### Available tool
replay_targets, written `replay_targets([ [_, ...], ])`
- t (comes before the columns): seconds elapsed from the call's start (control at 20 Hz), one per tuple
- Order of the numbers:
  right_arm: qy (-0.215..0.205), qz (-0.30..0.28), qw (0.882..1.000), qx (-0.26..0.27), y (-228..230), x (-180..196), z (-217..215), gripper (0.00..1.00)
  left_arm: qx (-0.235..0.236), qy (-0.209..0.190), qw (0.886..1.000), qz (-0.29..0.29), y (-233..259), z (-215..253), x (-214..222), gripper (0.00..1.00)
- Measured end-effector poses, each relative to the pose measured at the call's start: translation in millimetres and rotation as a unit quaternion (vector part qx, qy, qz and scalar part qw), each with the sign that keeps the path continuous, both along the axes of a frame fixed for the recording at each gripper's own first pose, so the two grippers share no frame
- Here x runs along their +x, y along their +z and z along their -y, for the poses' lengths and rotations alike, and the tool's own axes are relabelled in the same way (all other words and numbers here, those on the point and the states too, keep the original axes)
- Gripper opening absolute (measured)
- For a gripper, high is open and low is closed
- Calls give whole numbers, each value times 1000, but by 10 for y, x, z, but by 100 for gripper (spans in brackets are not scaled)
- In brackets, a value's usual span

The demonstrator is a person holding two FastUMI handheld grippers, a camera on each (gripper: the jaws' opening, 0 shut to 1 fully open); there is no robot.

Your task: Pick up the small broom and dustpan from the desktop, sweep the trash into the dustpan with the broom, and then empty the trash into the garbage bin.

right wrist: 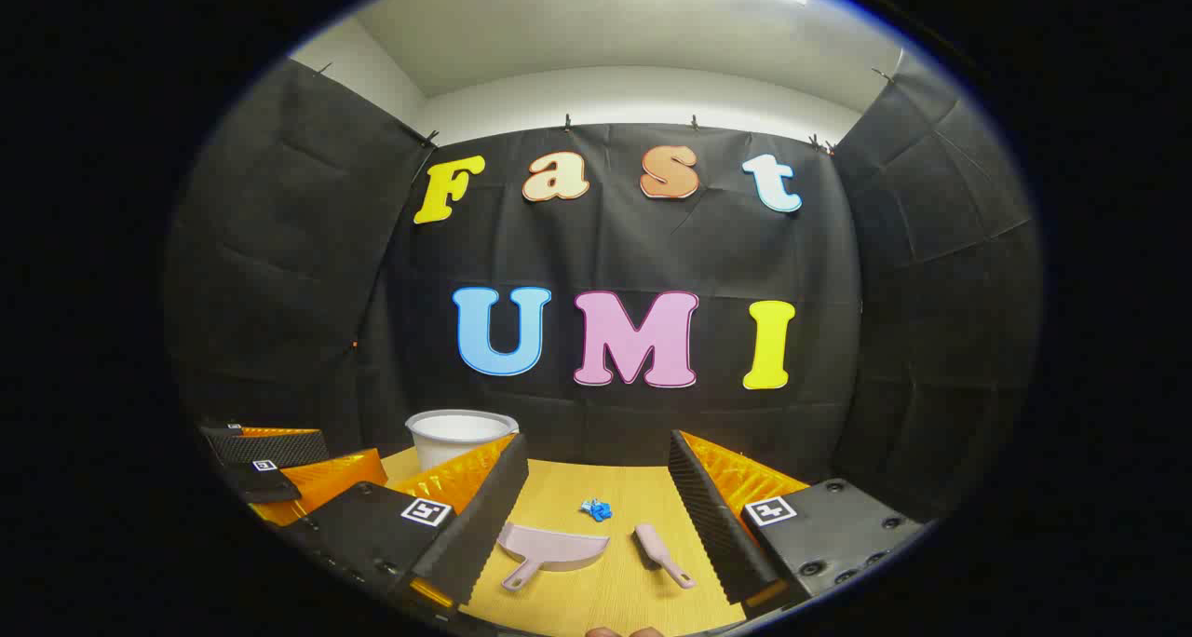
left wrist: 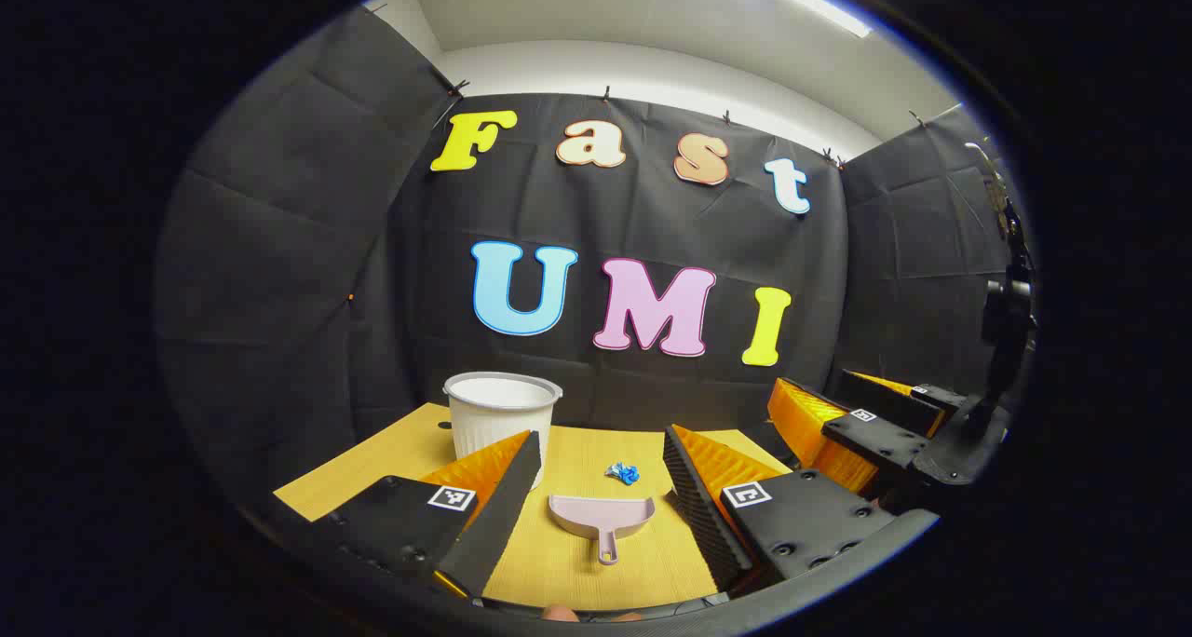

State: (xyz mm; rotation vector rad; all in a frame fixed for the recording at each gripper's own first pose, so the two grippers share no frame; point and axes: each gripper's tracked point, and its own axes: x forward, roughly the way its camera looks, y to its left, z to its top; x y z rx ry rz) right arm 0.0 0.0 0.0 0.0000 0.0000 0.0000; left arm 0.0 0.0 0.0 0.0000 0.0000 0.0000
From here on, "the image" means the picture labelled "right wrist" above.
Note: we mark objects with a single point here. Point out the dark blue paper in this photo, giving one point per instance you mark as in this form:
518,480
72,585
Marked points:
601,510

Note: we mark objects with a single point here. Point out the black backdrop cloth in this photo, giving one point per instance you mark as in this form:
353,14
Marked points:
652,246

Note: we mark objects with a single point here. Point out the pale pink dustpan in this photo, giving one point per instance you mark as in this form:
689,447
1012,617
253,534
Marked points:
559,548

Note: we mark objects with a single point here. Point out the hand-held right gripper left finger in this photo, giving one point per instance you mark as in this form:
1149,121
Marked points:
484,525

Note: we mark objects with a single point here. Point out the white ribbed garbage bin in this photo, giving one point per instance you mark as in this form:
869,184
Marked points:
447,441

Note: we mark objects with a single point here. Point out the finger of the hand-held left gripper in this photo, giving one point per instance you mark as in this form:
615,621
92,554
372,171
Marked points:
270,446
265,483

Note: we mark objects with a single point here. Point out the small pale pink broom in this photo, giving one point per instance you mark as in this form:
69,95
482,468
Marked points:
656,548

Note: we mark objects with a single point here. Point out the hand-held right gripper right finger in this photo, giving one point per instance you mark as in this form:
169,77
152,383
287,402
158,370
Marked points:
712,525

